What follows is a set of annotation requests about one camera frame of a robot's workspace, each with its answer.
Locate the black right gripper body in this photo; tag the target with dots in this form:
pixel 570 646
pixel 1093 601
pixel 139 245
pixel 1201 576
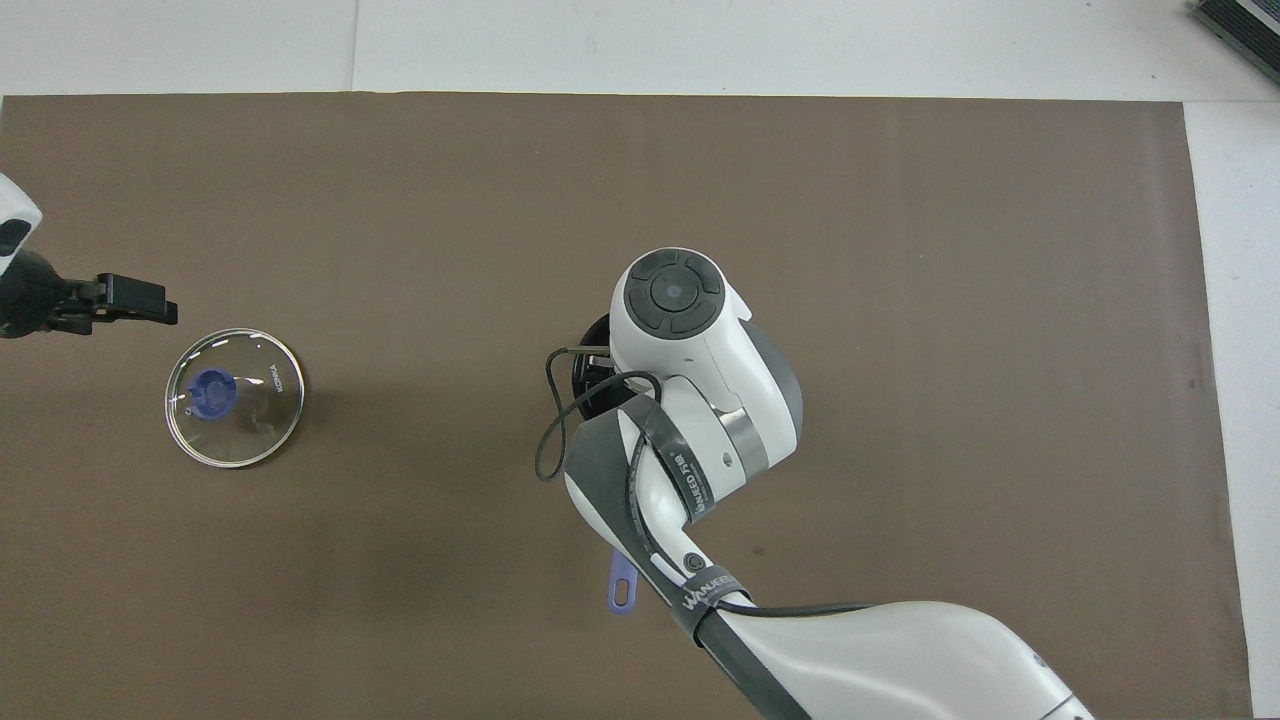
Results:
pixel 600 375

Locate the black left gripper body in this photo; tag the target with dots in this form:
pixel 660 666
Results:
pixel 30 295

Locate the glass pot lid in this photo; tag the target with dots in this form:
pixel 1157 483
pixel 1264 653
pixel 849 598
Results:
pixel 250 420

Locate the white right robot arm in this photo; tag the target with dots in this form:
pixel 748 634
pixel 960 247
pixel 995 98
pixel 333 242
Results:
pixel 700 350

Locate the brown table mat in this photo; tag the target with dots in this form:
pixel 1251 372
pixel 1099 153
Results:
pixel 400 600

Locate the dark grey ribbed device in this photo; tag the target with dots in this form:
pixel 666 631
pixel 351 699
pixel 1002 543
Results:
pixel 1245 30

